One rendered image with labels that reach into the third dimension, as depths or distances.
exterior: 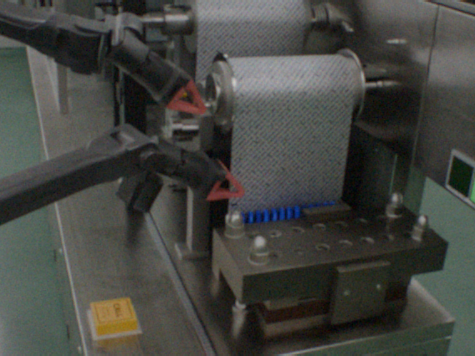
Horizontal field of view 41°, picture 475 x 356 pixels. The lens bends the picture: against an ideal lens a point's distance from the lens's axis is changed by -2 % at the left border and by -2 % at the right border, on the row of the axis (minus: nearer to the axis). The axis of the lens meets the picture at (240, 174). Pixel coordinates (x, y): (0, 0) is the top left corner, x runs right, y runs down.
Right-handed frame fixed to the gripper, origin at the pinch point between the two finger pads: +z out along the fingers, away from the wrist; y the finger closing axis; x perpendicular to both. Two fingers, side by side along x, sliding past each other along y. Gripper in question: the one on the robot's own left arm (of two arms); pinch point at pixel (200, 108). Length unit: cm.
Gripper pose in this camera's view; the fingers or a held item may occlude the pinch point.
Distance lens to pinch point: 118.0
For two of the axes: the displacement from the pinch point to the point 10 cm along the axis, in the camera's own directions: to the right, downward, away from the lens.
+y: 3.5, 4.0, -8.5
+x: 6.4, -7.6, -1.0
